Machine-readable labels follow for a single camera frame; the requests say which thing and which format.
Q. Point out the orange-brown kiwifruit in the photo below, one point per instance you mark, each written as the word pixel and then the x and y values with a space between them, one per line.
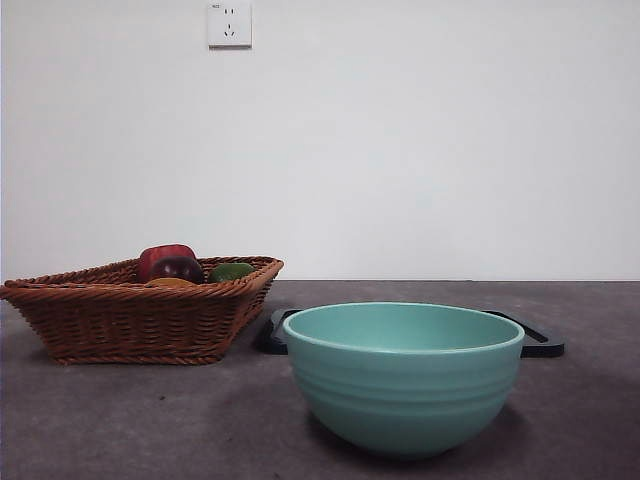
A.
pixel 170 283

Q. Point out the teal ribbed bowl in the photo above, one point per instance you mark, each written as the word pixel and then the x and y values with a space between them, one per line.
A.
pixel 400 390

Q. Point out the green avocado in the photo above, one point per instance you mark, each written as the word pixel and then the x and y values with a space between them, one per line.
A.
pixel 230 272

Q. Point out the dark purple plum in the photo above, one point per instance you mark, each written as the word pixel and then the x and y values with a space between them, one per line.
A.
pixel 175 270

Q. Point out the red apple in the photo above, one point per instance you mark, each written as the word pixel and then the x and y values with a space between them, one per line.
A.
pixel 160 252

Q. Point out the brown wicker basket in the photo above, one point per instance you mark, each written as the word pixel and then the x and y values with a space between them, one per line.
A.
pixel 125 320

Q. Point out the dark rectangular tray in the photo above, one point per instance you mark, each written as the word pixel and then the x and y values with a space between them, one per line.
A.
pixel 542 347

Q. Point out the white wall socket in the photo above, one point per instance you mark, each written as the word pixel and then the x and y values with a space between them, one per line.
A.
pixel 230 25

